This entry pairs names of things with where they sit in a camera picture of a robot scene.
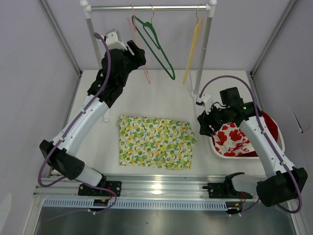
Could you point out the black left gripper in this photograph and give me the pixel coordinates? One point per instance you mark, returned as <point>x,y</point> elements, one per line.
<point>139,58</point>

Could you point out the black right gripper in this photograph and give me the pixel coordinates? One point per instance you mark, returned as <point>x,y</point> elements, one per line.
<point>205,120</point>

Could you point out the lemon print skirt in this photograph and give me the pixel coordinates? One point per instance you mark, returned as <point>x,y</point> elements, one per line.
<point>155,142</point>

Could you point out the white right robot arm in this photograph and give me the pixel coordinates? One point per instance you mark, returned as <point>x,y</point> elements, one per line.
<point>283,182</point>

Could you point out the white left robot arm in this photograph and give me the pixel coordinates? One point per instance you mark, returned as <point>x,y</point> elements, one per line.
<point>60,153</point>

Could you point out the pink hanger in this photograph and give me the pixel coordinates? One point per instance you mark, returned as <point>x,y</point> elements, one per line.
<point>137,41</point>

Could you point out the green hanger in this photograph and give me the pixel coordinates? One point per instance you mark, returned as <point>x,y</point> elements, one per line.
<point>148,34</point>

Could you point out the yellow hanger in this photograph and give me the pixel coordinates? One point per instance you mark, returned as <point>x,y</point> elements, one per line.
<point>193,47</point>

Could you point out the white laundry basket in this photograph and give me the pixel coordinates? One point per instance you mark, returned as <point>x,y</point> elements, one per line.
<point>220,151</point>

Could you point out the white clothes rack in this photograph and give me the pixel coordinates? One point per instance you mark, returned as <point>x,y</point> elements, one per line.
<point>209,8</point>

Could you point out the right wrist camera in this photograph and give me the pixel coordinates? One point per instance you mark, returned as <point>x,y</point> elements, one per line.
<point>204,100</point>

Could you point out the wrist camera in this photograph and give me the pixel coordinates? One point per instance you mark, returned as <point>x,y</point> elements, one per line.
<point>113,40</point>
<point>204,100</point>

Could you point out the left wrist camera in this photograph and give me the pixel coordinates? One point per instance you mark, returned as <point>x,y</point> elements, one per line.
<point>113,40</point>

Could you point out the aluminium mounting rail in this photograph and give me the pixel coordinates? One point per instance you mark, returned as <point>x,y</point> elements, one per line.
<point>154,187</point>

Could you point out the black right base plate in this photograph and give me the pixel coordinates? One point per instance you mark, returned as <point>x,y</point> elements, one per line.
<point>224,191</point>

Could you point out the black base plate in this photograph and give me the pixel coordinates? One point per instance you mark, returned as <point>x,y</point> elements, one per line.
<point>115,186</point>
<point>224,191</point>

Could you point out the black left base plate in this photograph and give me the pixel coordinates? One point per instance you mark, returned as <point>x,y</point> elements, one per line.
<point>115,186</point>

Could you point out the white slotted cable duct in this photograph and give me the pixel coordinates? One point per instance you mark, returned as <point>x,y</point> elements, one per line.
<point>136,204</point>

